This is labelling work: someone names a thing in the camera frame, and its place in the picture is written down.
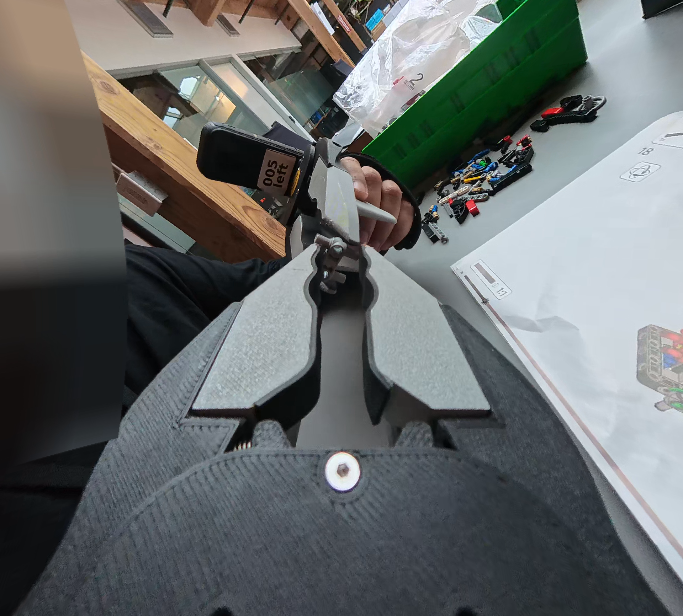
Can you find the thick open instruction booklet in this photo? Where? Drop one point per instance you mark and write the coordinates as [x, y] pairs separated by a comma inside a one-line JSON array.
[[587, 253]]

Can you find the person's left hand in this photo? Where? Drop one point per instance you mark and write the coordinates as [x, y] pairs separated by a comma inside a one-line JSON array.
[[381, 189]]

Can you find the clear plastic bag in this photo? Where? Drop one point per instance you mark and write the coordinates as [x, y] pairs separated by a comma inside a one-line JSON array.
[[405, 40]]

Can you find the pile of small lego pieces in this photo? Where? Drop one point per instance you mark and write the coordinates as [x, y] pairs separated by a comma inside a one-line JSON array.
[[480, 184]]

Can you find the light grey lego connector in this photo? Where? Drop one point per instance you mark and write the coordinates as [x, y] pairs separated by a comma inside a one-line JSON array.
[[333, 253]]

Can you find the white wall box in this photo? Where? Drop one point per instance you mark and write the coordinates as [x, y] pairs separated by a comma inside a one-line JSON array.
[[138, 192]]

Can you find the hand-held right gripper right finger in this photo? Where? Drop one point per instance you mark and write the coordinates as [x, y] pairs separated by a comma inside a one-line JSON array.
[[427, 354]]

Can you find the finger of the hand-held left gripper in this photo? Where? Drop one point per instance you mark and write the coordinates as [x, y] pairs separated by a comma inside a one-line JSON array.
[[300, 240], [336, 200]]

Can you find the black lego beam red end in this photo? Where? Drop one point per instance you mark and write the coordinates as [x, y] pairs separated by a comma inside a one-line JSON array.
[[571, 117]]

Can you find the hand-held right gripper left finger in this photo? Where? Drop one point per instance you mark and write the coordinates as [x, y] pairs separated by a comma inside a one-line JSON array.
[[251, 354]]

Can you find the green plastic bin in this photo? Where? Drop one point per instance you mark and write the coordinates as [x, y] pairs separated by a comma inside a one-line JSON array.
[[507, 67]]

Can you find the person's left forearm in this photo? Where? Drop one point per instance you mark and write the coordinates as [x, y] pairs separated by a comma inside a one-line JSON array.
[[187, 296]]

